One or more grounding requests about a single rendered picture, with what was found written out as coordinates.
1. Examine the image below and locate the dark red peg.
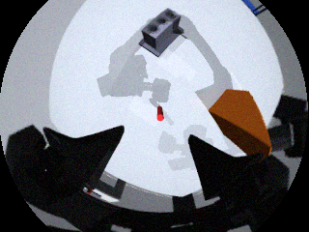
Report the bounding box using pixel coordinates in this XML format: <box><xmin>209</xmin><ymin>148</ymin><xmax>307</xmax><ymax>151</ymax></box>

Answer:
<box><xmin>157</xmin><ymin>107</ymin><xmax>163</xmax><ymax>121</ymax></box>

